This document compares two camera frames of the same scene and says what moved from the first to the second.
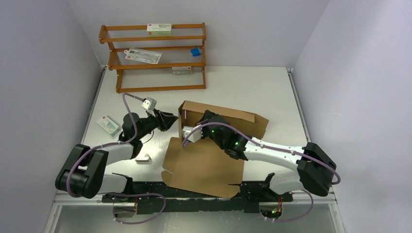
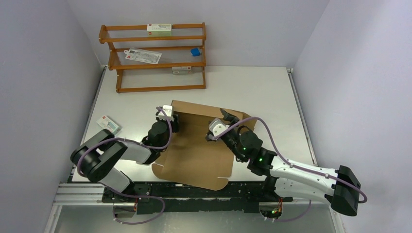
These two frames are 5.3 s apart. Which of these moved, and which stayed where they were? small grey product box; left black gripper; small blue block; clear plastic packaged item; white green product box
Moved: left black gripper
Stayed: white green product box; clear plastic packaged item; small blue block; small grey product box
